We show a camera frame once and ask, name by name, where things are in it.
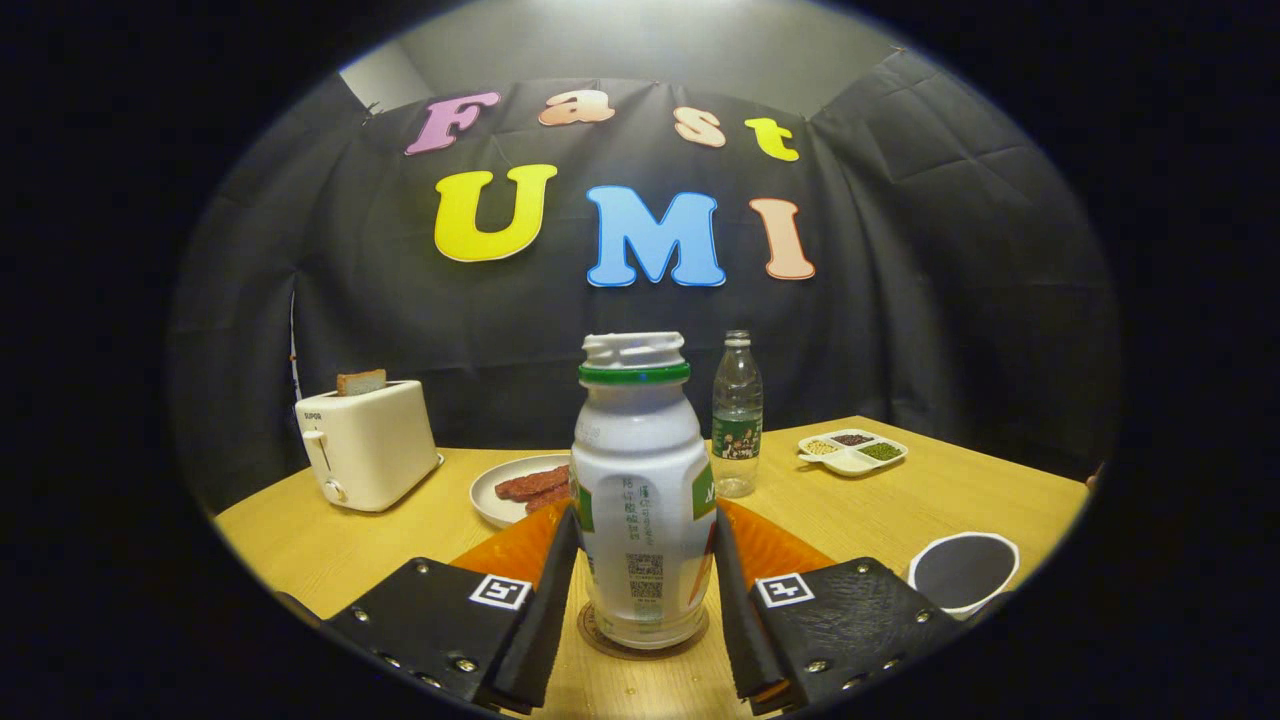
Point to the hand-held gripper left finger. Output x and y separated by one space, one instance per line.
545 620

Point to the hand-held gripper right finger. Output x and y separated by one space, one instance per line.
740 620

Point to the round cork coaster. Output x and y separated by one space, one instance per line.
597 643

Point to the white juice bottle green label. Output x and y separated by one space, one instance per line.
640 450

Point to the clear plastic water bottle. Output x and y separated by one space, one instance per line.
737 430

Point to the round white plate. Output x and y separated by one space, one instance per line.
490 500

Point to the red sausage pieces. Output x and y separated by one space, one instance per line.
535 484

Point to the white divided dish with beans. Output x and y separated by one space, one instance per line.
850 463

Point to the white toaster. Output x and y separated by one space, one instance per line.
370 450

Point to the wooden table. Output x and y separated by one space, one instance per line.
950 490

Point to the bread slice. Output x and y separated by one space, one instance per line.
361 382

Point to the black backdrop cloth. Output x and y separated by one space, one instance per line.
900 250

